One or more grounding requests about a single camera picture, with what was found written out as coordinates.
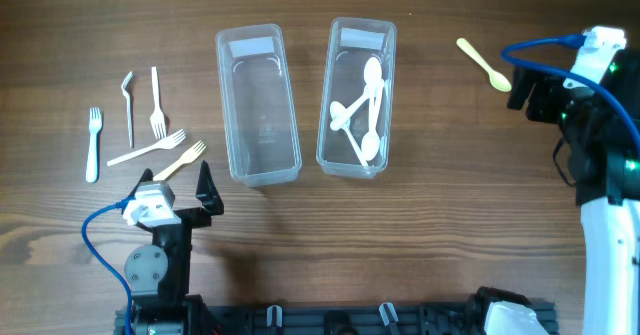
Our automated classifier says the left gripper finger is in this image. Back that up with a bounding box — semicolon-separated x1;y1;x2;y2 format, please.
195;161;224;213
127;168;153;200

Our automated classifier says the yellow plastic spoon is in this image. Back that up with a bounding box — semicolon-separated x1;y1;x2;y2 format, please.
456;38;512;92

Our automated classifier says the white spoon vertical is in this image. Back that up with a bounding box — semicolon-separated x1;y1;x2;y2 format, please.
364;57;384;129

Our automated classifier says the white spoon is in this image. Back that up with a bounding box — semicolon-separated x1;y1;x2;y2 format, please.
361;79;384;161
330;101;368;166
330;84;376;131

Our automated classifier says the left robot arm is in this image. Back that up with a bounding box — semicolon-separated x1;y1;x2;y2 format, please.
122;161;224;334

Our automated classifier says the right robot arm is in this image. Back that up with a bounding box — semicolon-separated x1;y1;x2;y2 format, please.
502;48;639;334

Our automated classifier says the left clear plastic container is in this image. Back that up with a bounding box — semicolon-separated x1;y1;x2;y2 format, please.
216;24;302;187

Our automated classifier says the clear plastic container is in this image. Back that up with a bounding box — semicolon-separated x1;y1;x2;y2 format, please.
316;17;397;179
216;24;302;187

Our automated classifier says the right clear plastic container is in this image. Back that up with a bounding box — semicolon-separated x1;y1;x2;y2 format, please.
316;17;397;179

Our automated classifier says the white fork diagonal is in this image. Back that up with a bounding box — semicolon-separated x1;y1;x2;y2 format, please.
107;129;186;166

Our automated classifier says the cream plastic fork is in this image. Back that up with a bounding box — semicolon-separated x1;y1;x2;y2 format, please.
153;141;206;181

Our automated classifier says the white fork upright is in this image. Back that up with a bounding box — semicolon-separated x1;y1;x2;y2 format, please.
150;67;167;139

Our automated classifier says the small white fork far left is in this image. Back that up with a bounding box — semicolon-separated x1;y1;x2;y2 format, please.
85;107;103;183

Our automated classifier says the bent white plastic fork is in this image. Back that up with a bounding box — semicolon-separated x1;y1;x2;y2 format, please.
121;71;134;148

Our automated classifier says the left blue cable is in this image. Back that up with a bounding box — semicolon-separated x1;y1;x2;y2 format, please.
80;200;135;335

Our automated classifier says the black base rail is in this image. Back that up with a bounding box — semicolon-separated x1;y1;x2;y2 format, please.
113;302;557;335

